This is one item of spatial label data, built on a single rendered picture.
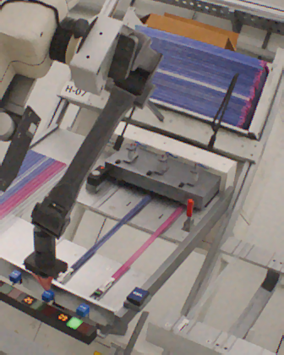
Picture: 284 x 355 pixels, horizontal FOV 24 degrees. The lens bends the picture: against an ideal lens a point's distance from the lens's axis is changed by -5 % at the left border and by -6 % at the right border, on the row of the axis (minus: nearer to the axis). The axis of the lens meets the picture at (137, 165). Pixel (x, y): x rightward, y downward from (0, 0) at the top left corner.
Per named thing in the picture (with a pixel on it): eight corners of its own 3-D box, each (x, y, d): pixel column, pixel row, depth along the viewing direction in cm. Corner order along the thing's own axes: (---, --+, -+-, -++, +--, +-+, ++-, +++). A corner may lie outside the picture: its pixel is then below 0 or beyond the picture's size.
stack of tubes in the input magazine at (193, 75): (241, 128, 220) (266, 58, 224) (105, 84, 240) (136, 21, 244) (247, 140, 232) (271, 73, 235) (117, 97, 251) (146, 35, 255)
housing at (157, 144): (221, 209, 223) (227, 172, 215) (91, 161, 242) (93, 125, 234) (231, 197, 229) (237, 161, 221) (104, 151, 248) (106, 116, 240)
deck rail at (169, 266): (120, 333, 171) (121, 317, 168) (113, 330, 172) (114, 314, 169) (232, 203, 225) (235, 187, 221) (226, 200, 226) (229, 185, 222)
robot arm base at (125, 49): (74, 19, 118) (136, 39, 116) (91, 10, 125) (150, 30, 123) (62, 61, 122) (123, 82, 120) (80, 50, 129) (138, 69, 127)
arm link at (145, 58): (136, 37, 171) (172, 55, 171) (110, 83, 173) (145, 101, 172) (102, 13, 127) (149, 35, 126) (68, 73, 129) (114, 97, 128)
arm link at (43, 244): (28, 230, 163) (49, 237, 161) (40, 215, 168) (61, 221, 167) (30, 251, 167) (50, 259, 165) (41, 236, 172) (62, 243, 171)
